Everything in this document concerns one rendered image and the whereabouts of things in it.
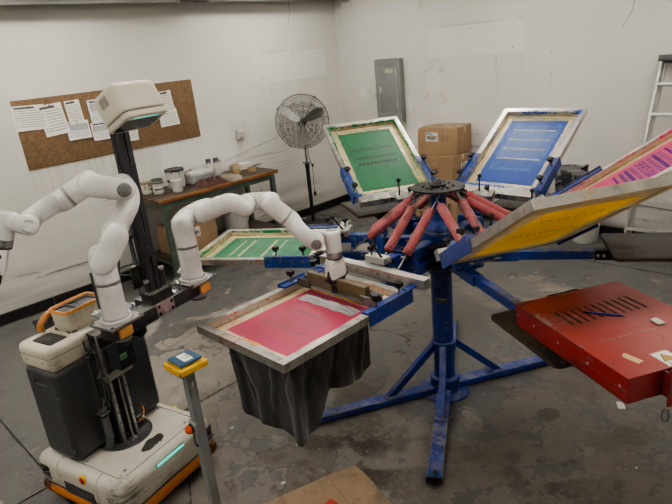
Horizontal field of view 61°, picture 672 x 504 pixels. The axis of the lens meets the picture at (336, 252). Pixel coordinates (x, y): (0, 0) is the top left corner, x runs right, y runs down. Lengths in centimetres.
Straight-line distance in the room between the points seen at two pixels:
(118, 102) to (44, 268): 394
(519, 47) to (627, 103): 124
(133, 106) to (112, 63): 395
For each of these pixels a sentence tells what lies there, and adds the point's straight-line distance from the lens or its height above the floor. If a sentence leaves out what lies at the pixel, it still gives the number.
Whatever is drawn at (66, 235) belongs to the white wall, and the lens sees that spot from 605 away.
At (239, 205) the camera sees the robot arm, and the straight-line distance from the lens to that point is 251.
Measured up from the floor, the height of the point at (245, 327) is 95.
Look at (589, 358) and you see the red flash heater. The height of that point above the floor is 109.
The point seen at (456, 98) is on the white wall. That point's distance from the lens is 698.
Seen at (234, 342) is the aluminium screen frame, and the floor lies 99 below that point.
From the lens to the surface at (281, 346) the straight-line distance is 236.
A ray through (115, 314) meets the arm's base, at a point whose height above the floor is 117.
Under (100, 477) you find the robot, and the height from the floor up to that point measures 28.
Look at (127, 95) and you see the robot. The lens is 227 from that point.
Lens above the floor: 206
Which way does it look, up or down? 19 degrees down
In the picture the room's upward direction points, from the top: 6 degrees counter-clockwise
